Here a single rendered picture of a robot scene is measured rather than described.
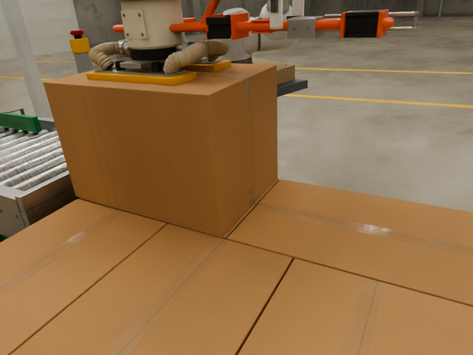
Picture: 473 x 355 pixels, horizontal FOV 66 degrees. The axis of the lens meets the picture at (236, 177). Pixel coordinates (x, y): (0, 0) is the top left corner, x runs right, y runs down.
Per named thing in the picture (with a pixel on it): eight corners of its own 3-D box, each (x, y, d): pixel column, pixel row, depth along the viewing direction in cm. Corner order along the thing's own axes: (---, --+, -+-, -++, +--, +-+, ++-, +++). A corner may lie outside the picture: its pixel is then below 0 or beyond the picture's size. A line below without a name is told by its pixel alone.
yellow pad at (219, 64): (131, 68, 124) (129, 53, 122) (151, 63, 132) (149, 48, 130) (215, 72, 108) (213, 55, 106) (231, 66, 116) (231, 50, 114)
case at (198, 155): (75, 196, 128) (41, 82, 110) (150, 155, 159) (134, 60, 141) (222, 238, 101) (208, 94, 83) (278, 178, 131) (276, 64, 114)
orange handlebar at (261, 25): (86, 36, 118) (84, 24, 116) (150, 27, 141) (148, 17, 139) (390, 33, 75) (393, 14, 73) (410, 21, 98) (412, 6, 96)
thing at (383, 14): (339, 38, 79) (341, 13, 77) (348, 34, 84) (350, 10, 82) (379, 38, 75) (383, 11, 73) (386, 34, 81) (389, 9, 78)
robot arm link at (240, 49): (218, 55, 185) (213, 8, 174) (253, 51, 187) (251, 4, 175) (221, 63, 171) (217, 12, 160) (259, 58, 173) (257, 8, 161)
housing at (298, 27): (286, 39, 86) (286, 18, 84) (296, 36, 91) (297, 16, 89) (314, 39, 82) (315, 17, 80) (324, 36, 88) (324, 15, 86)
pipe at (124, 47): (89, 66, 110) (84, 46, 107) (146, 53, 129) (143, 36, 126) (178, 70, 94) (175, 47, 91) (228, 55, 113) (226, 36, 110)
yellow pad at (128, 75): (86, 79, 110) (82, 62, 107) (111, 73, 117) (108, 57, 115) (175, 86, 94) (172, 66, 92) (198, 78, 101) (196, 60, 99)
